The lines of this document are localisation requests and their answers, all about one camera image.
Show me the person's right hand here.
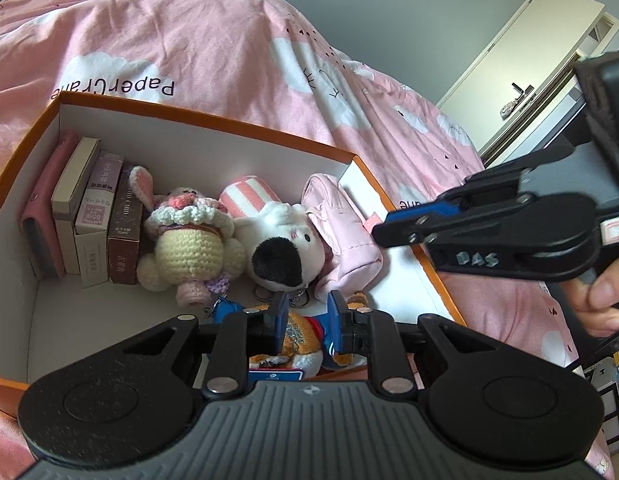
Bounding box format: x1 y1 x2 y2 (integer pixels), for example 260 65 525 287
572 260 619 338

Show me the pink wallet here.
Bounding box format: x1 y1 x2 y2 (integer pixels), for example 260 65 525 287
20 132 82 282

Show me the brown card box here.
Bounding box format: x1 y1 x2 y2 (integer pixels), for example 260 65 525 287
107 162 151 286

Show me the cluttered storage shelf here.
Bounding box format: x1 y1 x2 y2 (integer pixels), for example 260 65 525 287
579 350 619 457

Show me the orange plush doll blue outfit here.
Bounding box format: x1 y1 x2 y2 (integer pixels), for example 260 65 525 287
209 290 371 377

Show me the blue rectangular badge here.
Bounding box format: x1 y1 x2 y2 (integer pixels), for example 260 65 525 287
248 367 306 387

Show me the cream crochet bunny doll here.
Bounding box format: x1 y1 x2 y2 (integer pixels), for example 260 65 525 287
128 165 248 307

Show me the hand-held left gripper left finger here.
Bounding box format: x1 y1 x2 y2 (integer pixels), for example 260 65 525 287
122 292 289 398

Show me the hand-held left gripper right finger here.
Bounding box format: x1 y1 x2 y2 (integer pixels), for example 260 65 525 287
328 291 493 397

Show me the pink printed duvet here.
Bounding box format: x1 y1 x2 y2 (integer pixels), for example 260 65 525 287
0 0 619 480

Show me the orange cardboard box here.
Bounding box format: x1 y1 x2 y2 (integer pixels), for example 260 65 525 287
0 91 467 423

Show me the grey card box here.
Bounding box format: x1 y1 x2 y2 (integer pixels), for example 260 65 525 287
51 136 101 278

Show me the white door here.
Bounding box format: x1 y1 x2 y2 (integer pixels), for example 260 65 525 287
436 0 606 163

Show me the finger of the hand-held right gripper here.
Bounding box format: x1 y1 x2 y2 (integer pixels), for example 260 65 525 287
462 142 590 198
372 180 597 248

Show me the lilac card box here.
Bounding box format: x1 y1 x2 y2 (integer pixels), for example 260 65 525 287
74 150 125 289

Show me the white dog plush striped hat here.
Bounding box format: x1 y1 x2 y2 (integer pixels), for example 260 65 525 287
219 175 328 293

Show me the pink pouch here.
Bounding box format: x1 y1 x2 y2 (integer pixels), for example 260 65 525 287
301 172 385 302

